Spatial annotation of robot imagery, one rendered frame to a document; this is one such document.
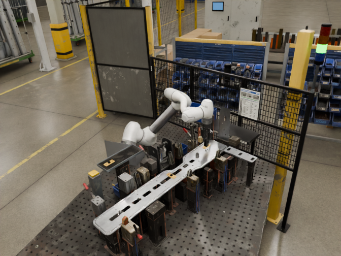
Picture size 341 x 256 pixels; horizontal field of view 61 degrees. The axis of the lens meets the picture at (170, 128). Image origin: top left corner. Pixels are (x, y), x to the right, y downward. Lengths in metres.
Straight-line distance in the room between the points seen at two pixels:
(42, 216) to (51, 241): 1.33
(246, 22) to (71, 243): 7.78
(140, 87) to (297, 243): 3.25
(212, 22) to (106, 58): 4.82
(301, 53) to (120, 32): 3.04
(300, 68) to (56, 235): 2.35
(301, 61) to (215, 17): 6.79
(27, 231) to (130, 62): 2.86
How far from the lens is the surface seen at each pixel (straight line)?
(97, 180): 2.27
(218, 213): 2.49
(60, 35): 9.90
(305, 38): 2.56
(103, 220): 2.10
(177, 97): 2.73
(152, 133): 3.12
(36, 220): 3.81
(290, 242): 3.36
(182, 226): 2.39
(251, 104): 2.86
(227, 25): 9.17
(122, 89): 5.18
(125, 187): 2.23
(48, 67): 9.27
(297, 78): 2.64
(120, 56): 4.98
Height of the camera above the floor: 2.48
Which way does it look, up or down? 29 degrees down
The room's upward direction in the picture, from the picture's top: 3 degrees counter-clockwise
